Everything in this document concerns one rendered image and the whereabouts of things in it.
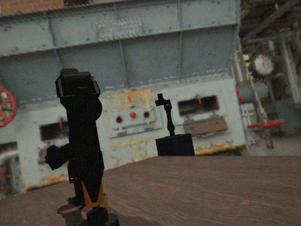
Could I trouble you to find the orange knob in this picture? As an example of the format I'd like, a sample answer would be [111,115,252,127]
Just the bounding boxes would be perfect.
[82,181,105,208]

